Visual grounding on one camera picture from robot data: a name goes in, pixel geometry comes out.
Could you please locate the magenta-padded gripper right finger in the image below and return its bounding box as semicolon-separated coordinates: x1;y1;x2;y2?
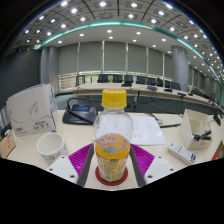
128;143;176;188

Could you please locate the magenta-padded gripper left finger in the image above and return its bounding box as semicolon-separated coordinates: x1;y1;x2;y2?
46;143;95;188

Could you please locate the yellow-capped clear drink bottle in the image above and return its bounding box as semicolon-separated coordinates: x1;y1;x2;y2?
92;88;134;183

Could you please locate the white dotted paper cup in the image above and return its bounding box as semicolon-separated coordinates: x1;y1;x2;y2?
36;132;69;166

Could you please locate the small white oblong box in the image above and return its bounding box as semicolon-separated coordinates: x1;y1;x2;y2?
167;142;198;166

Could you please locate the printed white paper sheet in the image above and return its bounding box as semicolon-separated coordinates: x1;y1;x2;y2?
129;115;167;147

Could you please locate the black pen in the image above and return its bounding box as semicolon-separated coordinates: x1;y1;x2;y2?
159;122;182;129

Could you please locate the white divided organizer tray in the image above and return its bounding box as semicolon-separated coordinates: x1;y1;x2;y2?
179;108;214;150

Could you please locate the black conference desk unit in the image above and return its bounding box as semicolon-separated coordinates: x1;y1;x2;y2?
61;97;98;126

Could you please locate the black handheld tool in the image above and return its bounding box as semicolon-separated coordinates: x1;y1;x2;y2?
192;129;213;142

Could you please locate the brown cardboard piece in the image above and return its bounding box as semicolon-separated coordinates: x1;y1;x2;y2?
0;130;17;159

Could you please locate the white copy paper box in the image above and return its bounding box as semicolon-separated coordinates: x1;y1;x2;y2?
5;83;58;138

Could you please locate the black desk microphone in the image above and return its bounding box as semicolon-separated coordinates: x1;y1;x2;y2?
213;113;223;126

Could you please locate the group of black desk microphones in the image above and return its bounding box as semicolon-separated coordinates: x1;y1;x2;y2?
121;81;188;98

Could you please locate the long conference desk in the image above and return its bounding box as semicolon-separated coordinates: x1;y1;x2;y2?
58;82;223;109

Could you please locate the row of black office chairs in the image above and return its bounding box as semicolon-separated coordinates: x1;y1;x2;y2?
75;73;183;91

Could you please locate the group of ceiling lights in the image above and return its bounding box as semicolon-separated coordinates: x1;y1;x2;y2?
14;0;224;78

